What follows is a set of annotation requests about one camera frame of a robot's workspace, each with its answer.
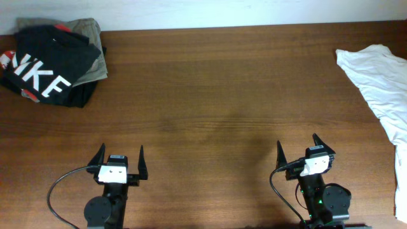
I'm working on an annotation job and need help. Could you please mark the black garment under stack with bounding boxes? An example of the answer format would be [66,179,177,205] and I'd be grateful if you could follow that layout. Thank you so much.
[0,47,107,109]

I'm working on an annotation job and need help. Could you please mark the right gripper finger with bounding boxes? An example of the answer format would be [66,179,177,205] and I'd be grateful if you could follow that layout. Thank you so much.
[312,133,336,155]
[275,141,287,171]

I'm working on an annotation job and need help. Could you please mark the olive folded garment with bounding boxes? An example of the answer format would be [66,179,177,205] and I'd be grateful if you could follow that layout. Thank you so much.
[15,17,109,87]

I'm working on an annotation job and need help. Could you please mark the white t-shirt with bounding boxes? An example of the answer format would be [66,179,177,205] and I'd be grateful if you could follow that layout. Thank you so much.
[336,45,406,223]

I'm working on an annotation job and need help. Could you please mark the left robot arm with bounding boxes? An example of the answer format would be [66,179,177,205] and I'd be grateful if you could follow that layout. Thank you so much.
[84,144,148,229]

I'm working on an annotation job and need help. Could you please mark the black Nike t-shirt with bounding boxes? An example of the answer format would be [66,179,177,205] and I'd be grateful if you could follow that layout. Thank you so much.
[1,25,102,103]

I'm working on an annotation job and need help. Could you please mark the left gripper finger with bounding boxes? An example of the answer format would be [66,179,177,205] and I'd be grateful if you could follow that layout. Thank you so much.
[86,143,106,174]
[137,145,148,180]

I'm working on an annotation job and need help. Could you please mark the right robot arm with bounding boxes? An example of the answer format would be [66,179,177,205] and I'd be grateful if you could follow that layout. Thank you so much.
[269,134,369,229]

